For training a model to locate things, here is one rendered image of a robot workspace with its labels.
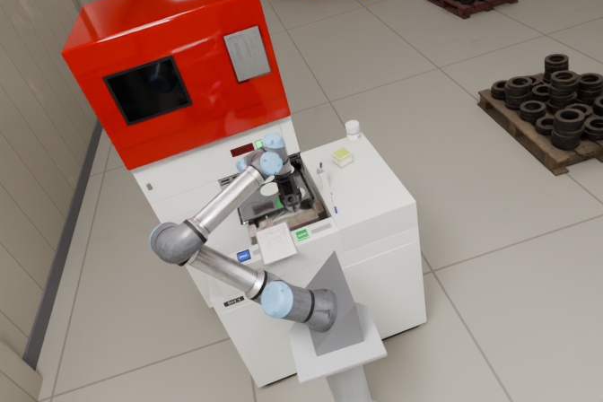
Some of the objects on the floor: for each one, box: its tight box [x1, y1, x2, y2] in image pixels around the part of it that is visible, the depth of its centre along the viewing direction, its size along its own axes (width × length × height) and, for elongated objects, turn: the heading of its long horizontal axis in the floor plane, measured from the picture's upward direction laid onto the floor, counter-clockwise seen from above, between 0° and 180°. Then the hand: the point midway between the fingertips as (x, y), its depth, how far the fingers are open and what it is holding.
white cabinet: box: [211, 225, 426, 388], centre depth 247 cm, size 64×96×82 cm, turn 121°
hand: (294, 211), depth 184 cm, fingers closed
